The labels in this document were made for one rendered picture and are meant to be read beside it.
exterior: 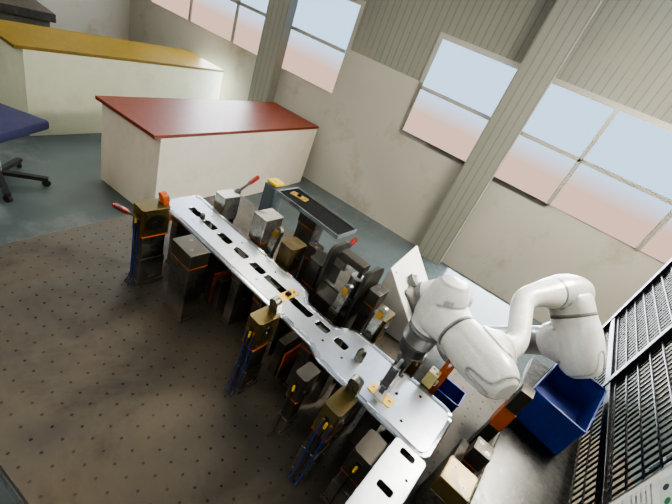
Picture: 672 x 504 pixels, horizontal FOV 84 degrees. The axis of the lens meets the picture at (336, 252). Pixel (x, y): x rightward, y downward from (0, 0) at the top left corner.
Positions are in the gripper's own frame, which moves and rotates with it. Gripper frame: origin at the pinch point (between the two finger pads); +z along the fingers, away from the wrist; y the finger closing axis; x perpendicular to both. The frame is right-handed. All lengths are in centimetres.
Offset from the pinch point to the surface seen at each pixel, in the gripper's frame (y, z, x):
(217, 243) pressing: 0, 4, 82
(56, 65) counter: 60, 39, 397
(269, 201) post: 35, -3, 93
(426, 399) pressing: 11.9, 4.1, -10.8
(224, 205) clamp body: 17, 2, 102
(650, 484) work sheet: 4, -27, -54
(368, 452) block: -16.1, 6.0, -7.4
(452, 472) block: -8.5, -1.9, -25.5
